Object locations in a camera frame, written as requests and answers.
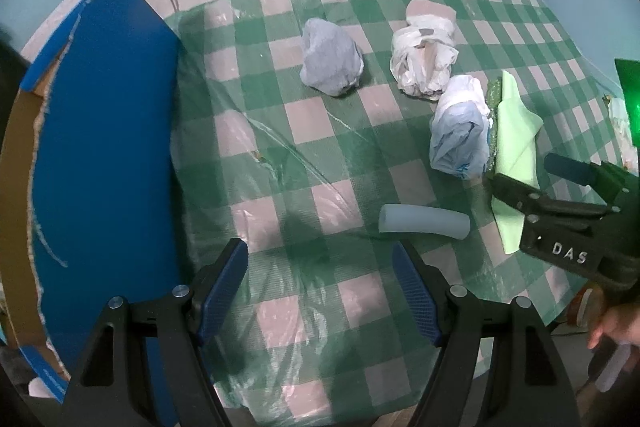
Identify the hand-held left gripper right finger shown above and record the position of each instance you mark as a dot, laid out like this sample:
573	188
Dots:
415	297

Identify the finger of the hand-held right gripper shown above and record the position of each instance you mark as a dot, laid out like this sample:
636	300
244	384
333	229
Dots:
512	192
562	167

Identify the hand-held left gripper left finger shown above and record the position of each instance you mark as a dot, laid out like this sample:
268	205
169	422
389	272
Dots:
225	292

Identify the light green cloth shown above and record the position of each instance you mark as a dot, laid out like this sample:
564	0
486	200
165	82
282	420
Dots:
515	132

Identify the pale blue foam tube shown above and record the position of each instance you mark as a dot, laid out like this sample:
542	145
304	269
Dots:
425	221

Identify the blue white plastic bag bundle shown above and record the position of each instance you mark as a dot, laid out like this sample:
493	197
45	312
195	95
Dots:
457	132

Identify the green sparkly scrub cloth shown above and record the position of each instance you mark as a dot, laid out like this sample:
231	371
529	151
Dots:
492	97

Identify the blue cardboard box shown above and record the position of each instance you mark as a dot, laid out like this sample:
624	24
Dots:
100	157

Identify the grey cloth bundle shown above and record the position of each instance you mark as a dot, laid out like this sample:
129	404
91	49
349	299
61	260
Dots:
330	57

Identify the person's right hand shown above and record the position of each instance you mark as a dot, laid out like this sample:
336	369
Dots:
617	324

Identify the green lit panel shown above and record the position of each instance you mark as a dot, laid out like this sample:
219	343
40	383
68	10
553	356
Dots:
629	82

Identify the green checked tablecloth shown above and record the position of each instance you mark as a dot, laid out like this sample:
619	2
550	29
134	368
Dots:
320	207

